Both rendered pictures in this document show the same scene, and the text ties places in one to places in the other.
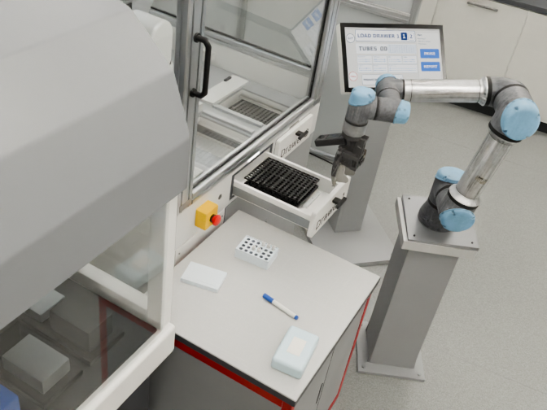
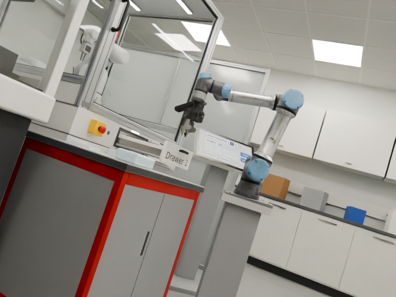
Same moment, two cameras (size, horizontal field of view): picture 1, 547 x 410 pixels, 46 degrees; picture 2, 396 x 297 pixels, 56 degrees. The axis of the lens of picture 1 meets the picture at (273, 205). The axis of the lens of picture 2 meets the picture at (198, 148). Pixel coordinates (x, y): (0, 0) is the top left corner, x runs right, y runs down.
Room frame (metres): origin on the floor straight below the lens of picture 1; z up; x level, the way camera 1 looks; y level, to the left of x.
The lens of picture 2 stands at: (-0.16, -0.48, 0.77)
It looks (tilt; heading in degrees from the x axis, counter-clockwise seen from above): 5 degrees up; 5
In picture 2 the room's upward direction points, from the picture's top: 18 degrees clockwise
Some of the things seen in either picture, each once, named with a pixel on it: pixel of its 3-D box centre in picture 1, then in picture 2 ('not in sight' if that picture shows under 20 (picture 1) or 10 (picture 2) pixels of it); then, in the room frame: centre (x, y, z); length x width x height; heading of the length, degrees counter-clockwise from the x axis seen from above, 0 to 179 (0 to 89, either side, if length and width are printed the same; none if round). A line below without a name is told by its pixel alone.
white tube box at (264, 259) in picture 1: (256, 252); (122, 156); (1.67, 0.03, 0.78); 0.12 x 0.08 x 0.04; 71
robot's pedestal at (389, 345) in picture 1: (409, 292); (224, 263); (2.04, -0.63, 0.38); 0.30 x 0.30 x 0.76; 2
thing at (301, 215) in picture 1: (278, 185); (147, 148); (1.96, -0.01, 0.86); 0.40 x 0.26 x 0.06; 66
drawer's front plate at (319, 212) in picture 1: (330, 205); (177, 155); (1.88, -0.20, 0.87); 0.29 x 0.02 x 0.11; 156
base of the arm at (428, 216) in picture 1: (440, 209); (248, 188); (2.03, -0.63, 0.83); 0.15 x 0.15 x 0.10
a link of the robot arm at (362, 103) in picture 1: (361, 106); (204, 83); (1.85, -0.22, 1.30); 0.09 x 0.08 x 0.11; 94
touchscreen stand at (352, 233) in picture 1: (365, 159); (203, 219); (2.82, -0.42, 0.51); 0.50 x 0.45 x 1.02; 22
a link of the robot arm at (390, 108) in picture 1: (390, 107); (220, 89); (1.87, -0.32, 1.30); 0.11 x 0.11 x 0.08; 4
